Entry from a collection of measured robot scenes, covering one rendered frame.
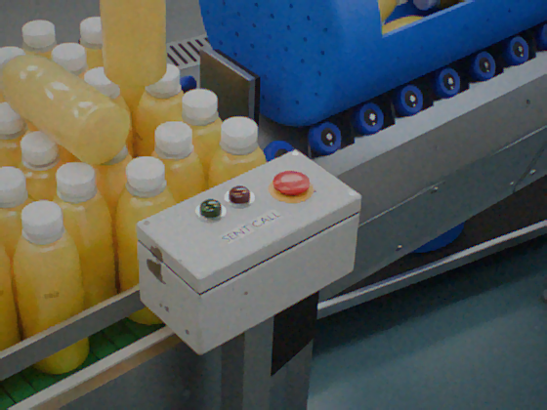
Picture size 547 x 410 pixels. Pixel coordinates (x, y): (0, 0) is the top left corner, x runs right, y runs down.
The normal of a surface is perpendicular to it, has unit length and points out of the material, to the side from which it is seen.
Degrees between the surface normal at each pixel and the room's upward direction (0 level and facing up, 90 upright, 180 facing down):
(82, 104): 16
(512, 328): 0
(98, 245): 90
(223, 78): 90
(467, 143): 71
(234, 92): 90
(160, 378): 90
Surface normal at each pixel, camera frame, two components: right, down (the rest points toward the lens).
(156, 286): -0.76, 0.37
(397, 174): 0.62, 0.20
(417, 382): 0.04, -0.79
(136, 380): 0.65, 0.49
